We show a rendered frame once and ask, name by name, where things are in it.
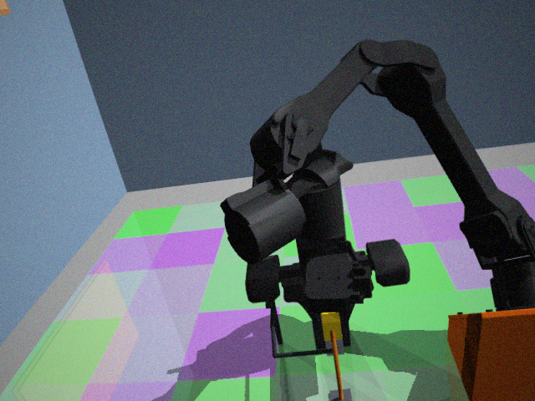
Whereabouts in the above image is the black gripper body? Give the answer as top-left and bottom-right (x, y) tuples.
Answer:
(245, 219), (410, 303)

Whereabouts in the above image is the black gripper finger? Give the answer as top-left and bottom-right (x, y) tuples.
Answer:
(283, 291), (319, 327)
(343, 279), (374, 322)

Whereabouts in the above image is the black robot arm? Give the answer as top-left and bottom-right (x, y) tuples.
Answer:
(220, 38), (535, 313)

